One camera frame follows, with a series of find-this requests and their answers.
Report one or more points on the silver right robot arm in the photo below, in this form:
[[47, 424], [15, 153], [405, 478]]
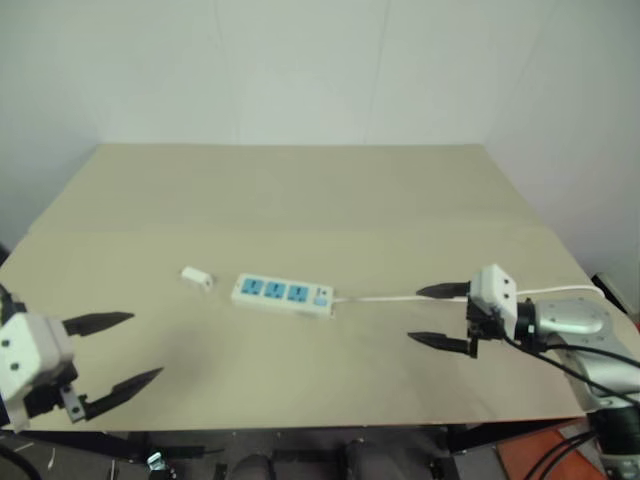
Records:
[[570, 317]]

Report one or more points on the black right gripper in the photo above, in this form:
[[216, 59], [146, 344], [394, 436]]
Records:
[[482, 325]]

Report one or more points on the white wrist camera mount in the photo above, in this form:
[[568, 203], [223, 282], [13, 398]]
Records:
[[30, 350], [495, 290]]

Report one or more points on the small metal clamp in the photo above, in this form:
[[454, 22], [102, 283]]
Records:
[[157, 461]]

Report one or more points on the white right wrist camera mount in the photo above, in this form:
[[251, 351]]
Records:
[[495, 290]]

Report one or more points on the orange mat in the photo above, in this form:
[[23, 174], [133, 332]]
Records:
[[530, 450]]

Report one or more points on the white plug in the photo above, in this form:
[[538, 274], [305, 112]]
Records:
[[194, 275]]

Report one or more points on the white power strip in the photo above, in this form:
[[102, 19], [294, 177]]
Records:
[[280, 295]]

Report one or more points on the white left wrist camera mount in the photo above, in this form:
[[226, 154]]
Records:
[[30, 350]]

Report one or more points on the black table frame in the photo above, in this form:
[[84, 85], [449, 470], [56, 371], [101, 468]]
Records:
[[100, 442]]

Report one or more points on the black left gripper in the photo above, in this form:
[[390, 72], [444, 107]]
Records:
[[47, 395]]

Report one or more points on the dark rounded shape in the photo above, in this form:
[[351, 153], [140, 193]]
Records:
[[252, 467]]

